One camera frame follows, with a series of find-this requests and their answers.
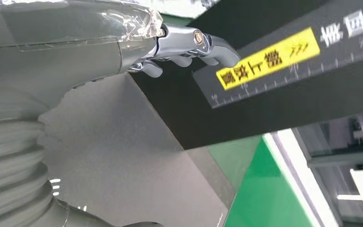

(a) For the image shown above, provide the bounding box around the green conveyor belt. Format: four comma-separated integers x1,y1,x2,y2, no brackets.
224,128,340,227

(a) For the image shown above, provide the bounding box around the dark grey cabinet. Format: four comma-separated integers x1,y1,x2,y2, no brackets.
293,111,363,227

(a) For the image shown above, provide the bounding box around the black inbound scanner machine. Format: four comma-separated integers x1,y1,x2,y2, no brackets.
39,0,363,227

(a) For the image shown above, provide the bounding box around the black yellow label strip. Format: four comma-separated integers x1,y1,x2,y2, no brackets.
193,0,363,109

